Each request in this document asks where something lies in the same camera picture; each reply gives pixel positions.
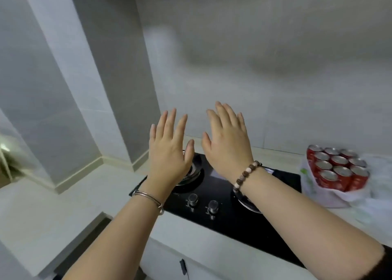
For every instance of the person's left hand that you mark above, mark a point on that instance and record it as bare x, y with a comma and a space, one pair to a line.
167, 160

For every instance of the person's right hand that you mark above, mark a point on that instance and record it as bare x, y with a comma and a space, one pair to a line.
229, 148

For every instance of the group of red cans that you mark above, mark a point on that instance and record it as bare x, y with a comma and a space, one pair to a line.
340, 172

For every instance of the person's left forearm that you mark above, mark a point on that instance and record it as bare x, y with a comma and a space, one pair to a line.
116, 243

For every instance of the person's right forearm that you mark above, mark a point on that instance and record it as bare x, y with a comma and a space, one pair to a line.
306, 224

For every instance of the person's black right sleeve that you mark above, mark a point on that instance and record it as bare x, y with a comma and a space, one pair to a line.
382, 267

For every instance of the silver bangle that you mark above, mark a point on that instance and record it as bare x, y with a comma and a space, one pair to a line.
150, 198

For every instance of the black stove knob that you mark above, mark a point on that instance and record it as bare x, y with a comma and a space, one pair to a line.
193, 200
212, 207

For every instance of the black glass gas hob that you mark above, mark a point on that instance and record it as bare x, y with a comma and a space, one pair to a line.
226, 224

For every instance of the dark grey cabinet panel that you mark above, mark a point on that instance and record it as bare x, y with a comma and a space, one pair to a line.
82, 249

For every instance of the clear red print plastic bag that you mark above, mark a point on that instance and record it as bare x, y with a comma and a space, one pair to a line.
379, 197

